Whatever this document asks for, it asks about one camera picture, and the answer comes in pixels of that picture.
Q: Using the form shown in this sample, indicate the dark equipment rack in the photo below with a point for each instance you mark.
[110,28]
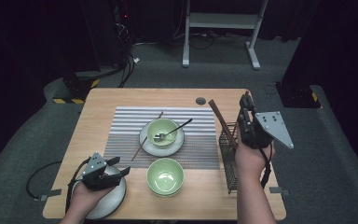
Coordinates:
[121,31]

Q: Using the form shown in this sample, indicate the black base yellow striped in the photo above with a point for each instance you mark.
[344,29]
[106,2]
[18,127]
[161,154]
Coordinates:
[77,88]
[298,96]

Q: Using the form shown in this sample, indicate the person's right hand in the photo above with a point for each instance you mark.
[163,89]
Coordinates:
[251,163]

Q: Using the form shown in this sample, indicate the grey tape strip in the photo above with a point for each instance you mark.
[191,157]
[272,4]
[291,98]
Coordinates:
[279,191]
[52,193]

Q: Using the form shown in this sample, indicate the person's left hand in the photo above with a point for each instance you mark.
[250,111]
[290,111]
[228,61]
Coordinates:
[85,203]

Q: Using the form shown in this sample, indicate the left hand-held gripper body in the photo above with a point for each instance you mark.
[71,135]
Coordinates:
[98,175]

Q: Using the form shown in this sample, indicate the dark curtain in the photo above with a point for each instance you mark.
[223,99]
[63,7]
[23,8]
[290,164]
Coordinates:
[338,62]
[28,62]

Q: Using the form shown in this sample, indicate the white metal stand frame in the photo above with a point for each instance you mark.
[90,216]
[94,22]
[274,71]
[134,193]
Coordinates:
[223,21]

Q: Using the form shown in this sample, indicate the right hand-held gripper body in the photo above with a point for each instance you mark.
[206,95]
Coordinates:
[270,127]

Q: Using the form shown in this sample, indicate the green ceramic bowl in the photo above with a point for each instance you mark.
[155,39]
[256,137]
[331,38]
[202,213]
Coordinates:
[164,127]
[164,175]
[164,195]

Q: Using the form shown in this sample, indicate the grey round table grommet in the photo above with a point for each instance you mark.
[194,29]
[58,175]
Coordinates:
[200,101]

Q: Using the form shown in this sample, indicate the striped grey placemat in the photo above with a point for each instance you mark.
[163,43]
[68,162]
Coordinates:
[192,149]

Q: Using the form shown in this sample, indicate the round floor cover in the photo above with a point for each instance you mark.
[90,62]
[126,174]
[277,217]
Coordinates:
[270,90]

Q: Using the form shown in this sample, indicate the white plate black rim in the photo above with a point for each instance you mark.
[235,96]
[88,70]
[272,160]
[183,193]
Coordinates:
[161,151]
[115,199]

